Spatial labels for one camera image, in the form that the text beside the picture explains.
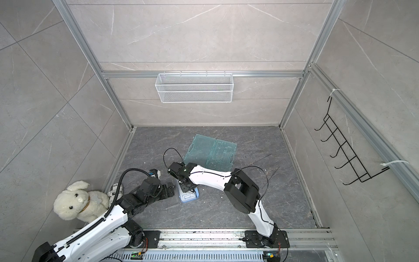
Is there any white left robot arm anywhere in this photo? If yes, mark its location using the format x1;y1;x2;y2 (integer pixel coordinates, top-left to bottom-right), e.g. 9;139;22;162
32;175;176;262

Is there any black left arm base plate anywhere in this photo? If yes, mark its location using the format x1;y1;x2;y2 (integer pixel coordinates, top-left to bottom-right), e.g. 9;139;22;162
129;230;161;249

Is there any black wire hook rack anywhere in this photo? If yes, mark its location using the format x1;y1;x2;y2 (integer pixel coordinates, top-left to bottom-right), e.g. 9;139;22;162
314;97;390;186

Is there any teal translucent ruler set case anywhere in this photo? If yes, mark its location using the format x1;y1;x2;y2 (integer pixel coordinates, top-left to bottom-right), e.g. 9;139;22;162
184;134;237;171

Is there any white wire mesh basket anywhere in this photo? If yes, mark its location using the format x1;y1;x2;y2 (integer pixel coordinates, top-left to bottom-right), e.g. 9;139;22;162
155;73;234;103

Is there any white grille strip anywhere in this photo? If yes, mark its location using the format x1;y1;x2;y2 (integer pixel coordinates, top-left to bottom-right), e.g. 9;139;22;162
111;250;266;262

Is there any blue clear small ruler box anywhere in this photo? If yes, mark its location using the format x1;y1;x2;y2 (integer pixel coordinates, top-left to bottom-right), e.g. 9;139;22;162
177;181;199;203

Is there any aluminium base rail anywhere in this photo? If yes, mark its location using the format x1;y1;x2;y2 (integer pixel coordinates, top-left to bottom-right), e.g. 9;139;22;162
63;228;339;252

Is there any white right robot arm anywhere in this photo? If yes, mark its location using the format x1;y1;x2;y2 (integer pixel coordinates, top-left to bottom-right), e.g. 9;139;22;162
168;162;277;242

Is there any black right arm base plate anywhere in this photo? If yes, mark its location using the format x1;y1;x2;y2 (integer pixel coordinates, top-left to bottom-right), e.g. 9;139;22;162
241;228;290;249

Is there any white plush bear toy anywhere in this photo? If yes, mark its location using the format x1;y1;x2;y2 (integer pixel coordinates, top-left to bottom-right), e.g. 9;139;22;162
53;181;110;223

